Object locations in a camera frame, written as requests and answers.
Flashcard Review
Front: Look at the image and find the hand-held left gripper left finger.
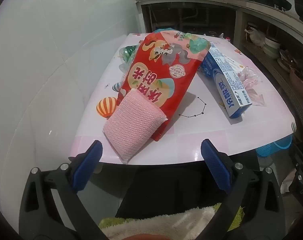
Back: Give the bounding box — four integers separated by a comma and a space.
19, 140, 109, 240

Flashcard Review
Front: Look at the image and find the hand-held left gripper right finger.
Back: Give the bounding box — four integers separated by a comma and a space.
199, 139, 285, 240

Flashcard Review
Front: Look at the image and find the blue plastic basket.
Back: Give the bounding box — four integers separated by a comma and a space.
256, 134, 293, 158

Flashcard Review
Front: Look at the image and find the pink scouring sponge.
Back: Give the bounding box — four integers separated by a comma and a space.
103, 88, 168, 165

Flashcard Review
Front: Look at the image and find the blue toothpaste box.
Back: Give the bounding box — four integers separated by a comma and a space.
198, 42, 253, 119

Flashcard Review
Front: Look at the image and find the clear pink plastic wrapper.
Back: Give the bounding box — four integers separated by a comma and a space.
235, 66, 266, 107

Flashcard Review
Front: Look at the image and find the red printed snack bag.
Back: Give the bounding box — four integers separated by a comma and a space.
116, 29, 211, 143

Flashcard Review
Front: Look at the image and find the green plastic bottle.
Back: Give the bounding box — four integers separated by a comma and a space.
119, 44, 139, 73

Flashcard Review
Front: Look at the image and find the fluffy white green garment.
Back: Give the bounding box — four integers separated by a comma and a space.
99, 202, 244, 240

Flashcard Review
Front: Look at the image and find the pink cooking pot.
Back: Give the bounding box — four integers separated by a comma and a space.
289, 66, 303, 98

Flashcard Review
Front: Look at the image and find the pile of dishes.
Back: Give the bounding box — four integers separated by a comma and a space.
278, 49, 299, 70

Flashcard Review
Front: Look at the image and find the stack of white bowls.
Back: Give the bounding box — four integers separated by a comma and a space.
263, 37, 282, 59

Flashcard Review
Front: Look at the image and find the white plastic bag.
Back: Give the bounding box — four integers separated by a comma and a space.
245, 26, 266, 47

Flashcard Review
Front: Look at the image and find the grey kitchen counter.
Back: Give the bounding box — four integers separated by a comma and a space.
135, 0, 303, 140

